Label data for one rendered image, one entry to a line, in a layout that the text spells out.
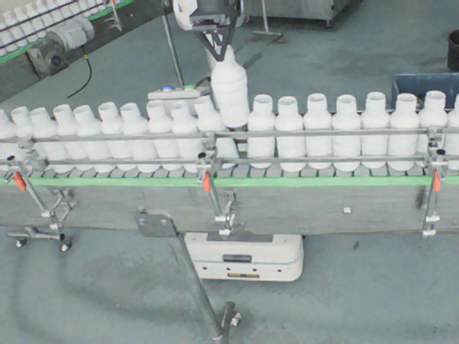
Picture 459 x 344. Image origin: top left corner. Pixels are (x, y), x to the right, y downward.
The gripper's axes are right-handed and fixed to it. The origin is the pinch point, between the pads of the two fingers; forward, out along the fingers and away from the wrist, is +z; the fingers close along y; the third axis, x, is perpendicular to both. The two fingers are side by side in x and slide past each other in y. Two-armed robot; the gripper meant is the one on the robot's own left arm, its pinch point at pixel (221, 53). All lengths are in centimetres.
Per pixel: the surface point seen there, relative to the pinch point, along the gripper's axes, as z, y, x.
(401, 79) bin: 33, 52, -44
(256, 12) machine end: 111, 387, 73
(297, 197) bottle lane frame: 31.8, -6.5, -12.7
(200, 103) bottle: 11.3, 0.5, 7.0
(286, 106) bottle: 10.3, -3.2, -11.9
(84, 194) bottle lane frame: 32, -7, 40
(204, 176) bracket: 19.1, -13.9, 3.7
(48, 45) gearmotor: 28, 92, 116
